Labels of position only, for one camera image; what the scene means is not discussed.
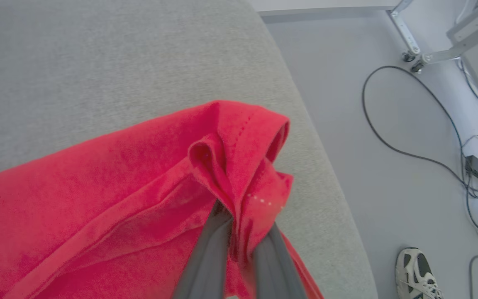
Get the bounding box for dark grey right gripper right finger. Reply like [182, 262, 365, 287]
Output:
[251, 223, 307, 299]

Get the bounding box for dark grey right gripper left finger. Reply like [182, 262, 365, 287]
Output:
[173, 199, 234, 299]

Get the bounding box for red and white basketball jersey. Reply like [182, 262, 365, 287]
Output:
[0, 100, 324, 299]

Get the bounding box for white and black sneaker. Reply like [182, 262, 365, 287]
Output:
[395, 248, 444, 299]

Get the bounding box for grey fabric sofa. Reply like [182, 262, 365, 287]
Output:
[0, 0, 378, 299]

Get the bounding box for long black floor cable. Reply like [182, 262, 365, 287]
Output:
[362, 65, 472, 188]

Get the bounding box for grey metal frame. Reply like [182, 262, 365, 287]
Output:
[386, 0, 478, 73]

